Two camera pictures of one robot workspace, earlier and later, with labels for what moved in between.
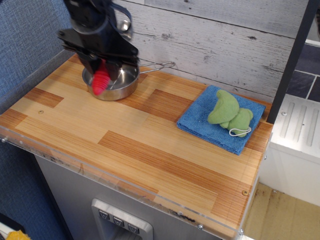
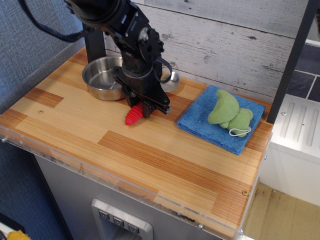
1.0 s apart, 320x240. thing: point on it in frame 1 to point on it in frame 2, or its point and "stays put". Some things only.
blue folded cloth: [194, 120] stays put
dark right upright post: [308, 21] stays put
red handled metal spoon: [101, 79] to [137, 111]
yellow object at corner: [17, 235] stays put
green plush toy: [228, 114] stays put
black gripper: [108, 44] to [148, 88]
